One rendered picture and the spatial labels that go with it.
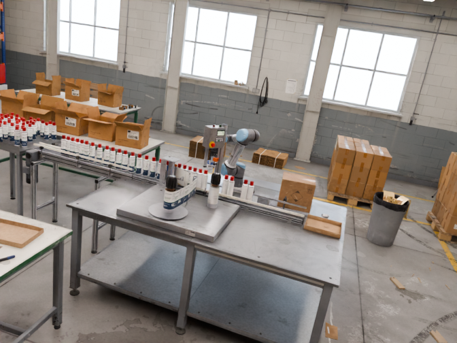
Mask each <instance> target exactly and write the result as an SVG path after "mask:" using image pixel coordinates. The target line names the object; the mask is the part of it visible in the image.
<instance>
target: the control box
mask: <svg viewBox="0 0 457 343"><path fill-rule="evenodd" d="M218 130H226V129H225V128H224V127H219V125H216V127H215V128H214V127H213V125H205V129H204V135H203V145H202V146H204V147H206V148H223V145H224V142H216V138H217V137H223V138H224V136H217V131H218ZM212 143H214V144H215V146H214V147H211V144H212Z"/></svg>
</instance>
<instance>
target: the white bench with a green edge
mask: <svg viewBox="0 0 457 343"><path fill-rule="evenodd" d="M0 218H4V219H7V220H10V221H16V222H19V223H25V224H29V225H34V226H37V227H41V228H44V233H43V234H41V235H40V236H39V237H38V238H36V239H35V240H33V241H32V242H31V243H29V244H27V245H26V246H25V247H24V248H16V247H13V246H8V245H5V244H0V246H2V248H0V259H1V258H4V257H8V256H11V255H15V258H13V259H8V260H4V261H0V283H2V282H3V281H4V280H6V279H8V278H9V277H10V276H12V275H14V274H15V273H16V272H18V271H20V270H21V269H23V268H24V267H26V266H27V265H29V264H30V263H32V262H34V261H35V260H36V259H38V258H40V257H41V256H43V255H44V254H46V253H47V252H49V251H50V250H53V299H52V308H51V309H50V310H49V311H48V312H46V313H45V314H44V315H43V316H42V317H41V318H40V319H39V320H38V321H36V322H35V323H34V324H33V325H31V326H30V327H29V328H28V329H27V330H26V329H23V328H20V327H17V326H14V325H11V324H8V323H5V322H3V321H0V329H2V330H4V331H7V332H10V333H13V334H16V335H17V336H19V337H18V338H16V339H15V340H14V341H13V342H12V343H23V342H24V341H25V340H26V339H27V338H28V337H29V336H31V335H32V334H33V333H34V332H35V331H37V330H38V329H39V328H40V327H41V326H42V325H43V324H44V323H45V322H46V321H47V320H48V319H49V318H51V317H52V324H53V325H54V328H55V329H59V328H60V327H61V326H60V324H61V323H62V316H63V257H64V239H66V238H68V237H69V236H70V235H72V234H73V230H70V229H66V228H63V227H59V226H56V225H51V224H49V223H45V222H41V221H39V220H35V219H32V218H27V217H25V216H20V215H17V214H13V213H10V212H6V211H3V210H0Z"/></svg>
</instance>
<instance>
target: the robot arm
mask: <svg viewBox="0 0 457 343"><path fill-rule="evenodd" d="M259 138H260V134H259V132H258V131H257V130H255V129H240V130H238V132H237V134H234V135H226V141H225V142H237V143H236V144H235V147H234V149H233V151H232V153H231V155H230V157H229V158H228V160H226V161H225V163H224V164H222V169H221V174H222V175H223V176H225V175H229V176H234V181H235V183H234V187H237V188H241V187H242V185H243V176H244V173H245V169H246V165H244V164H243V163H240V162H237V161H238V159H239V157H240V155H241V153H242V152H243V149H244V148H245V146H247V145H248V144H249V142H256V141H258V140H259ZM209 150H211V152H210V156H209V165H210V163H213V162H214V161H213V158H214V157H215V156H218V148H209Z"/></svg>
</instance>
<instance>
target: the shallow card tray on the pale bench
mask: <svg viewBox="0 0 457 343"><path fill-rule="evenodd" d="M43 233H44V228H41V227H37V226H34V225H29V224H25V223H19V222H16V221H12V220H7V219H4V218H0V244H5V245H8V246H13V247H16V248H24V247H25V246H26V245H27V244H29V243H31V242H32V241H33V240H35V239H36V238H38V237H39V236H40V235H41V234H43Z"/></svg>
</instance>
